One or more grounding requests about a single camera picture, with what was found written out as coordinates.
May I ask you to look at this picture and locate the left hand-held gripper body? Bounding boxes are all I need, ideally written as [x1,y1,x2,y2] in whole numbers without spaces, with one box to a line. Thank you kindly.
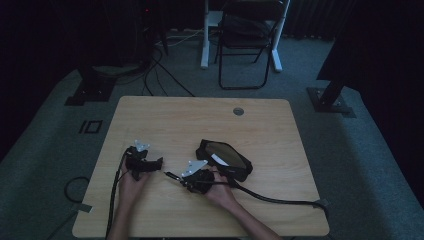
[124,139,151,182]

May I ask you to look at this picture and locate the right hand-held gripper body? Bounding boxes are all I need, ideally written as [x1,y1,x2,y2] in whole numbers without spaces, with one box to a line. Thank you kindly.
[181,159,216,194]

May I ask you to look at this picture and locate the black pencil case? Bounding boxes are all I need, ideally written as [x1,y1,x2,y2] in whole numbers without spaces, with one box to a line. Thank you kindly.
[195,139,254,183]

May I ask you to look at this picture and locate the person's right hand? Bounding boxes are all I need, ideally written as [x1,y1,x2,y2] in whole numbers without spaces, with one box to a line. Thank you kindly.
[203,169,238,210]

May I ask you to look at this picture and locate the person's left hand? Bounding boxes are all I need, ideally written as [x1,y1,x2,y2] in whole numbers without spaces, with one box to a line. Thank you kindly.
[118,163,153,208]

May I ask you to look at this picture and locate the grey tape piece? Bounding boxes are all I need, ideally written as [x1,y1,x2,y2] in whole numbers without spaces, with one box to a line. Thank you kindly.
[71,202,93,214]
[311,198,330,210]

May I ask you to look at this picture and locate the black stand base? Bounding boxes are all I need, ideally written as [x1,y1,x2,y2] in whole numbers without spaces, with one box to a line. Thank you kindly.
[306,78,357,119]
[64,66,118,107]

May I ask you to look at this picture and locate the white desk leg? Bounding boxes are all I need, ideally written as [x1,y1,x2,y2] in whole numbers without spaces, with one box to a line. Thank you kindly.
[200,0,224,70]
[270,0,291,73]

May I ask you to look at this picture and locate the black folding chair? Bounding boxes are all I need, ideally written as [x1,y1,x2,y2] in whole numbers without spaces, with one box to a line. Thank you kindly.
[214,0,287,91]

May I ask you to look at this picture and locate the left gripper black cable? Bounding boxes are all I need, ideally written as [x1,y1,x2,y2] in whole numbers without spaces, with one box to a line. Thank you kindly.
[105,149,130,240]

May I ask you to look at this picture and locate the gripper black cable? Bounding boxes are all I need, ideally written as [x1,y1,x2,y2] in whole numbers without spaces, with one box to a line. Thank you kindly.
[213,179,331,240]
[105,149,130,240]

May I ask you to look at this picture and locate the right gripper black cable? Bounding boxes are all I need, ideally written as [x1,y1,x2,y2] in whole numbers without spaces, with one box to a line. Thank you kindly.
[213,179,331,240]

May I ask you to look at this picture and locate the black floor cables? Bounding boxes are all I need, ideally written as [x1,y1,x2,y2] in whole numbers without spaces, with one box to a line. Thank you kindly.
[141,46,196,98]

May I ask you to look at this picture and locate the white floor cable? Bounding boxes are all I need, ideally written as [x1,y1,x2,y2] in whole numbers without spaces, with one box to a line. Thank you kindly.
[155,29,205,48]

